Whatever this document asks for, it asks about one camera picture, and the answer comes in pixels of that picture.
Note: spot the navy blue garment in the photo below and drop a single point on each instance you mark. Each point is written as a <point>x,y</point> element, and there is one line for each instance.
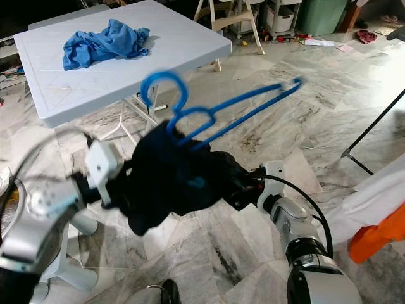
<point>177,177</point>

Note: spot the white hanging garment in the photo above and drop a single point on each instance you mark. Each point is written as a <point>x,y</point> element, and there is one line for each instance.
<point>367,202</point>

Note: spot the light blue folding table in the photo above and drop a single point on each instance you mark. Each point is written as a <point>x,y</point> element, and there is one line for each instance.
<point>177,50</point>

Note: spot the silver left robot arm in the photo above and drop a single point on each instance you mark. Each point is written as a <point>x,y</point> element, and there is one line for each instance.
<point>38,228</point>

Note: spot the small grey table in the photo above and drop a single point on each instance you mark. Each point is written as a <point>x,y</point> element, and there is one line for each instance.
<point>57,19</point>

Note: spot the red slippers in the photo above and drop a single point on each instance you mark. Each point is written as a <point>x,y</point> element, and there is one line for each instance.
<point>367,36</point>

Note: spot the bright blue shirt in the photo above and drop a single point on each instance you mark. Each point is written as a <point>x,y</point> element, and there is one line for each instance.
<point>107,44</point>

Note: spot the black metal drying rack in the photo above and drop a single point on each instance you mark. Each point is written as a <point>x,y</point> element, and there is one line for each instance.
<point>346,152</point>

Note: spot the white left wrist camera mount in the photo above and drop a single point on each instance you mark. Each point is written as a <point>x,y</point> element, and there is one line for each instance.
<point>103,166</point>

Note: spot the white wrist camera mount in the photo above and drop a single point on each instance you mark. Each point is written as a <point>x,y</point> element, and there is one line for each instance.
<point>103,166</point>
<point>272,180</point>

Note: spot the pink paper note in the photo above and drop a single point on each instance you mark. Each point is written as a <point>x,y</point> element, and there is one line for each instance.
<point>345,47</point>

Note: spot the white drawer cart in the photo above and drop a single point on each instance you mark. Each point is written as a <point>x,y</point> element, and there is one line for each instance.
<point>283,19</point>

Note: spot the green storage bin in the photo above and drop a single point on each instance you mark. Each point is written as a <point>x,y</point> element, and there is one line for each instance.
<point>323,16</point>

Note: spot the white paper sheet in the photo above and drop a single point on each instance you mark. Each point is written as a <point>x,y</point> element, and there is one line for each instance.
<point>319,42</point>

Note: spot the orange hanging garment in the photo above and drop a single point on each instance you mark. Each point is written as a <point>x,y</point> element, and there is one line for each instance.
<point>380,237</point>

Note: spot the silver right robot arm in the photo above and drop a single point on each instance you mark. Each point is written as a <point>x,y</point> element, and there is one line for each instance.
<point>310,253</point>

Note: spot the blue plastic clothes hanger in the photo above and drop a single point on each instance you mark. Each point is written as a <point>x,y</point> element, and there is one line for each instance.
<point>162,75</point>

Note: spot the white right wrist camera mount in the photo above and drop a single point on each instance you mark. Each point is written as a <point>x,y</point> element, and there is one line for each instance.
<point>272,180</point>

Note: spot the grey laundry basin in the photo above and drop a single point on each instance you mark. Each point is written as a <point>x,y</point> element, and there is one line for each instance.
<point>6,218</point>

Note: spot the white baby high chair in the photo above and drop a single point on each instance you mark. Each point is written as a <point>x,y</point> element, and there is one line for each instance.
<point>231,19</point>

